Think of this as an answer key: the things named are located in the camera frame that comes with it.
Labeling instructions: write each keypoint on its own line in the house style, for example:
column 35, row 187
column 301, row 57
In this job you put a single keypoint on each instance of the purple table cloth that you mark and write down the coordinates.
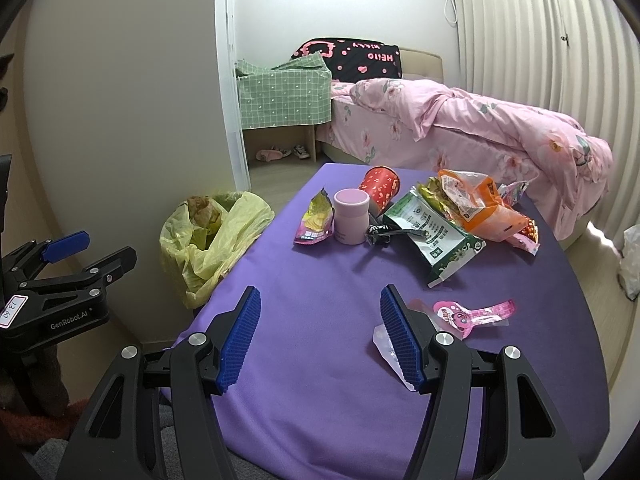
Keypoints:
column 316, row 400

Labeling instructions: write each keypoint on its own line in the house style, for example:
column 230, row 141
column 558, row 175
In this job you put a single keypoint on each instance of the red paper cup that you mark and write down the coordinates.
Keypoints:
column 382, row 184

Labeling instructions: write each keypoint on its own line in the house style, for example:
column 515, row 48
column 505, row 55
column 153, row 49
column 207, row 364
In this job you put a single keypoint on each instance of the beige pleated curtain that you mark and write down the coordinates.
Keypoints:
column 578, row 57

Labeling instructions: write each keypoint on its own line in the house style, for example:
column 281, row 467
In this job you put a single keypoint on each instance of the pink slipper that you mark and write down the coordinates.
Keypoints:
column 268, row 155

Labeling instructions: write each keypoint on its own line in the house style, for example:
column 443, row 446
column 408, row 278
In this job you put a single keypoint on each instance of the black hello kitty pillow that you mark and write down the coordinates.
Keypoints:
column 352, row 60

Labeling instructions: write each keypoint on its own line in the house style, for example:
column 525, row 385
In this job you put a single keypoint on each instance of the pink floral duvet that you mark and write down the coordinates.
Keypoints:
column 567, row 169

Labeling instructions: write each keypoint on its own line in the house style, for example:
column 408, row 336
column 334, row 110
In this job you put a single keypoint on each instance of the yellow trash bag bin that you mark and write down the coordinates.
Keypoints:
column 205, row 236

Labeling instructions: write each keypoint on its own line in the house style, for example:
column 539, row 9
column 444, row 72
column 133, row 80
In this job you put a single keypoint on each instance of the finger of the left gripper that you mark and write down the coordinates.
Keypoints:
column 89, row 283
column 27, row 261

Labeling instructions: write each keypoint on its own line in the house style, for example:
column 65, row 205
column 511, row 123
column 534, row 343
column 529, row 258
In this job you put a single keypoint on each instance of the yellow pink chip bag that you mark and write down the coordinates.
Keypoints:
column 317, row 222

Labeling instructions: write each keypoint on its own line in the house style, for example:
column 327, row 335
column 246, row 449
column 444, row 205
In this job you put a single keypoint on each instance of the olive yellow snack bag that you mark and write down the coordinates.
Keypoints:
column 431, row 190

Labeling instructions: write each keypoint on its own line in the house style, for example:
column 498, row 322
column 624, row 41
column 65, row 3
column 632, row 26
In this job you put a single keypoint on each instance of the pink toy blister pack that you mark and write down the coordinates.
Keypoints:
column 452, row 317

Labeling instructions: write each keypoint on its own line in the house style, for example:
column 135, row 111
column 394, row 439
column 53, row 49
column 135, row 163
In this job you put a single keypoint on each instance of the red gold snack wrapper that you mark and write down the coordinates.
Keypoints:
column 527, row 239

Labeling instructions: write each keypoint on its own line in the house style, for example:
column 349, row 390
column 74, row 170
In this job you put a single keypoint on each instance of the orange white snack bag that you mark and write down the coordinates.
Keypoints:
column 480, row 206

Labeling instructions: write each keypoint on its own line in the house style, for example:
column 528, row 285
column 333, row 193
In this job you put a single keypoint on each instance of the white plastic bag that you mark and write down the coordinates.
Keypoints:
column 629, row 271

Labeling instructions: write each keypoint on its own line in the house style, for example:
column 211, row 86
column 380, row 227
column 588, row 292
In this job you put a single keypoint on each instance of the green checkered cloth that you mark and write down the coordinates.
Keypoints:
column 296, row 93

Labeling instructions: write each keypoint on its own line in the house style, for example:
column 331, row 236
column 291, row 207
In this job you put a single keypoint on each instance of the green white snack bag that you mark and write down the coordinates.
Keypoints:
column 444, row 246

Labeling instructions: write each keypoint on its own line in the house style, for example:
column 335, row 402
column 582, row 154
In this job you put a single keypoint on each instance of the colorful pastel snack bag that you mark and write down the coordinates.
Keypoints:
column 512, row 193

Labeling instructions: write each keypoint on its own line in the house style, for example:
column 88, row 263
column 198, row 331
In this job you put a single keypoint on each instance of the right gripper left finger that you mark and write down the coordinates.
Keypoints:
column 204, row 365

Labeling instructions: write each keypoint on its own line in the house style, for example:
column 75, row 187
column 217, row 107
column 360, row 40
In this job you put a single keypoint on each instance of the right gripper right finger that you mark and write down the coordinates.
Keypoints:
column 439, row 365

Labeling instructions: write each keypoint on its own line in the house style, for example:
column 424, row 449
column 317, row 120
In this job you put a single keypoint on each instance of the clear plastic wrapper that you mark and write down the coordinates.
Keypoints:
column 382, row 342

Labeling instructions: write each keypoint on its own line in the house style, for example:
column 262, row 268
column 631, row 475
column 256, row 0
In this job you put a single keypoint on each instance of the white sneaker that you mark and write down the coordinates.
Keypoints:
column 301, row 152

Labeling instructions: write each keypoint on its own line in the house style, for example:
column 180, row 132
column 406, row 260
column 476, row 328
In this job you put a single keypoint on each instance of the wooden bedside table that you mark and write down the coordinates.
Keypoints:
column 280, row 137

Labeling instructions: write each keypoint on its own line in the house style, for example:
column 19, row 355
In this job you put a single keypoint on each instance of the pink cylindrical jar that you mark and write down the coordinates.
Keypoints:
column 351, row 218

